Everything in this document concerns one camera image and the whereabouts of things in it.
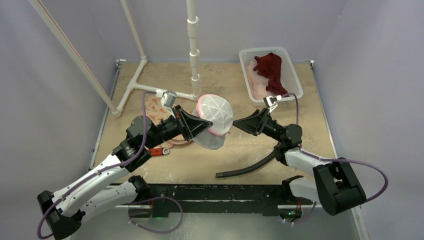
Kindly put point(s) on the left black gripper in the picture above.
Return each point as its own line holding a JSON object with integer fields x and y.
{"x": 189, "y": 126}

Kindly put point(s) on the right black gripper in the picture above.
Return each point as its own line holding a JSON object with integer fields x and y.
{"x": 260, "y": 121}

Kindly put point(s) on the white mesh laundry bag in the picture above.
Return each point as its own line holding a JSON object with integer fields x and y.
{"x": 216, "y": 109}

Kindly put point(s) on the floral mesh laundry bag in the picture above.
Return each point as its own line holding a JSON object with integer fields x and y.
{"x": 157, "y": 113}

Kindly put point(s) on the dark red bra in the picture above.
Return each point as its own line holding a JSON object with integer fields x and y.
{"x": 269, "y": 66}

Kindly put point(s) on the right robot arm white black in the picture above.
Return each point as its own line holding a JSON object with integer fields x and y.
{"x": 334, "y": 186}

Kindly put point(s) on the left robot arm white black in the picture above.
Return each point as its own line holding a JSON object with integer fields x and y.
{"x": 64, "y": 210}

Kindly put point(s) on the pink bra in basket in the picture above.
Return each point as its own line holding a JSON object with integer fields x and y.
{"x": 258, "y": 83}

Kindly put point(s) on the white plastic basket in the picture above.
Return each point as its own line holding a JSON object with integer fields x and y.
{"x": 289, "y": 77}

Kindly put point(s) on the white pvc pipe rack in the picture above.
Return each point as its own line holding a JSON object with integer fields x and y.
{"x": 116, "y": 110}

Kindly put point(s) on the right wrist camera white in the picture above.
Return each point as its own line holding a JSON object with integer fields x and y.
{"x": 271, "y": 102}

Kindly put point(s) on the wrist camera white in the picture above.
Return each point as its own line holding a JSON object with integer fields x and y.
{"x": 271, "y": 102}
{"x": 167, "y": 99}

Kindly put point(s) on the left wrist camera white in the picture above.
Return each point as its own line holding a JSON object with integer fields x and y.
{"x": 167, "y": 99}

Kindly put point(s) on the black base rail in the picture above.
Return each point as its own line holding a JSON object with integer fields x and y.
{"x": 269, "y": 200}

